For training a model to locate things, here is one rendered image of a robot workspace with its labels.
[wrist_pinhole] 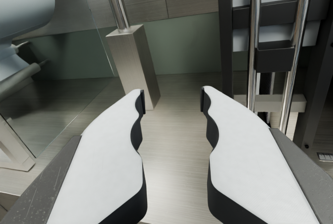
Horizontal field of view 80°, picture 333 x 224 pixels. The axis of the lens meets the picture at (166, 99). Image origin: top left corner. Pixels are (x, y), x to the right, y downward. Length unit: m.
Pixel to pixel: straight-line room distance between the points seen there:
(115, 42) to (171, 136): 0.32
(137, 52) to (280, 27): 0.38
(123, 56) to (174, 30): 0.28
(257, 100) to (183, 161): 0.23
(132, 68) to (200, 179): 0.37
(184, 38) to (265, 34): 0.51
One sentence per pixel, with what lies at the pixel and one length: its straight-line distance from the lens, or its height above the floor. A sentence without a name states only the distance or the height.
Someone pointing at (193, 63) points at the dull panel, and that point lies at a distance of 0.87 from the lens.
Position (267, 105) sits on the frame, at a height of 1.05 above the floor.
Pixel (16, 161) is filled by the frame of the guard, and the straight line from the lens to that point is 0.70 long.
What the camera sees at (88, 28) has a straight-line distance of 0.93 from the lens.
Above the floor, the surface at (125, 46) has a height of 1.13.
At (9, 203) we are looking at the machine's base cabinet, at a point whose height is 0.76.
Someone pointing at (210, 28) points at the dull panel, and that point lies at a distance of 0.81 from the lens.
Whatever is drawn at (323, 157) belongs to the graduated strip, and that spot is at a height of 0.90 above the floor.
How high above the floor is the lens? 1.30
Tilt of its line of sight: 32 degrees down
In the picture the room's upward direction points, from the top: 13 degrees counter-clockwise
